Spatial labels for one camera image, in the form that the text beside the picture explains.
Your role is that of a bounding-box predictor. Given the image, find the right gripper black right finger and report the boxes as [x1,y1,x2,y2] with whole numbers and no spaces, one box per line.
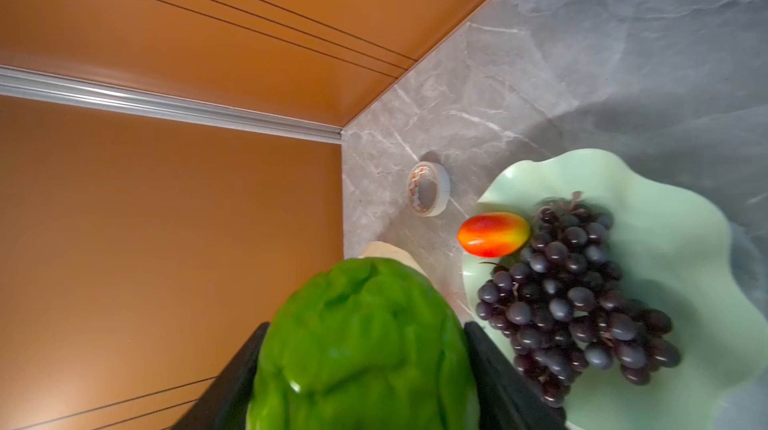
[464,322,566,430]

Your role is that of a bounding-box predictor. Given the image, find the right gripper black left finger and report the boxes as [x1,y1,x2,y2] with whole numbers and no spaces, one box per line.
[171,322,270,430]

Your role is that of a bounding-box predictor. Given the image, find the dark purple grape bunch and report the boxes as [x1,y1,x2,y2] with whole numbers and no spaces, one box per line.
[474,192,682,410]

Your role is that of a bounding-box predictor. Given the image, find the green kiwi half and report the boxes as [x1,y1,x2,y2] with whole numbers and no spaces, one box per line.
[246,258,480,429]

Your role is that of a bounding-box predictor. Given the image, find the red apple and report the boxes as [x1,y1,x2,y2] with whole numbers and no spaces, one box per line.
[457,212,531,258]

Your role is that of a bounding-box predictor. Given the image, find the cream plastic bag orange print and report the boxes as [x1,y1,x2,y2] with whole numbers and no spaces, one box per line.
[359,241,427,276]

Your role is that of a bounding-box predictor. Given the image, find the green leaf-shaped plate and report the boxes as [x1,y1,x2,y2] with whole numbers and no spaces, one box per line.
[474,149,767,429]

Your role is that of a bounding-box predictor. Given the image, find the clear tape roll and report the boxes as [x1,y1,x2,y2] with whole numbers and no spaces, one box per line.
[406,162,450,218]

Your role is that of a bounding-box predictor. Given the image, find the left aluminium corner post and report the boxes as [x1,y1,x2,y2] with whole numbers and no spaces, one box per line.
[1,66,342,145]

